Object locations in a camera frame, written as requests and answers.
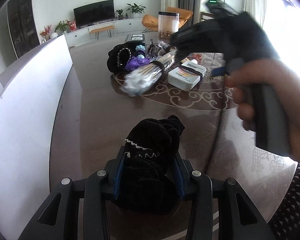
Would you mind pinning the orange lounge chair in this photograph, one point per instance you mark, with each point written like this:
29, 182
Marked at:
151, 23

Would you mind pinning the wooden bench with hairpin legs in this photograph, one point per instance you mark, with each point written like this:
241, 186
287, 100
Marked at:
97, 31

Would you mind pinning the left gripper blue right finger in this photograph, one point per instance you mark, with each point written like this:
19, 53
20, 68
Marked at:
182, 173

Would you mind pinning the white tin box with band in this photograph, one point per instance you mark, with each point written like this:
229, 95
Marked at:
186, 75

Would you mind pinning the black printed cardboard box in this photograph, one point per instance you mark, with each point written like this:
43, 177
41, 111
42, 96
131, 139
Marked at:
134, 40

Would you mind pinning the black velvet pouch with beads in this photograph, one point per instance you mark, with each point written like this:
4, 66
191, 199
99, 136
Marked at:
148, 186

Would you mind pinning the green plant beside flowers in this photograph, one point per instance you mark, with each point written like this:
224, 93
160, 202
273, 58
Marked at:
62, 27

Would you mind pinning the green potted plant right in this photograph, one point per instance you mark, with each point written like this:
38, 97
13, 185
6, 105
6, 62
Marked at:
136, 10

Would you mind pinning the red flowers in white vase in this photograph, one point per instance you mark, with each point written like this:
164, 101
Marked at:
48, 34

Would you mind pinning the purple toy wand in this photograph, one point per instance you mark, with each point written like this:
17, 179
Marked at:
139, 59

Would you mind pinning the person's right hand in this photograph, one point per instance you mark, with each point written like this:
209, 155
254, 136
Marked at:
287, 86

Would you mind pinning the bundle of brushes in plastic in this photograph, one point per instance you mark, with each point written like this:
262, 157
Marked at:
143, 79

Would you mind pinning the white low tv cabinet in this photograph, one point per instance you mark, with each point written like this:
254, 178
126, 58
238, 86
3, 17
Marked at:
122, 27

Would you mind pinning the black flat television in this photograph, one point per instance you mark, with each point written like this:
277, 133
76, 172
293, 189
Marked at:
94, 12

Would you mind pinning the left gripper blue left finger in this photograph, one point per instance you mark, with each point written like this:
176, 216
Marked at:
115, 173

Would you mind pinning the dark glass display cabinet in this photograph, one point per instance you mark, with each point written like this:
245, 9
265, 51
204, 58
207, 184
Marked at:
21, 26

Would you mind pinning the clear plastic jar black lid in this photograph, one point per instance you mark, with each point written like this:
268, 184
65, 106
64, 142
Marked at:
168, 23

